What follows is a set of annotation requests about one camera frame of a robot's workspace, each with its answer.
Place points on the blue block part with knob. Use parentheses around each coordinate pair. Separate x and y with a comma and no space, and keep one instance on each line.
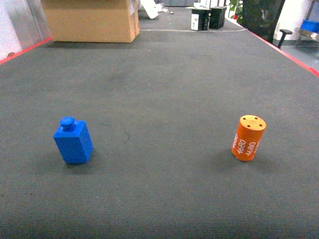
(73,141)

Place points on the orange cylinder cap 4680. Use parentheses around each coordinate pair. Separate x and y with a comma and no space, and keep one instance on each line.
(249,132)

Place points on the blue bin on far shelf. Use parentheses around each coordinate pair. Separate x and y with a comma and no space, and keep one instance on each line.
(312,26)

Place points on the black white box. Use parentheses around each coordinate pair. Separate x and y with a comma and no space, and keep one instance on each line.
(200,19)

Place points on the white foam board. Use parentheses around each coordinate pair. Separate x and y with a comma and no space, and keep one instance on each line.
(152,9)

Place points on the black box behind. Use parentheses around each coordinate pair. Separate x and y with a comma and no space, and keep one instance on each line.
(217,17)

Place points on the large cardboard box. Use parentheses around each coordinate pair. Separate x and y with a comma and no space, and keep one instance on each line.
(103,21)

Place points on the green potted plant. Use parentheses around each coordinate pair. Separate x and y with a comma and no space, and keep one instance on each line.
(235,9)

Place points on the black office chair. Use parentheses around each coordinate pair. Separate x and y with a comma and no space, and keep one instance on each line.
(261,17)

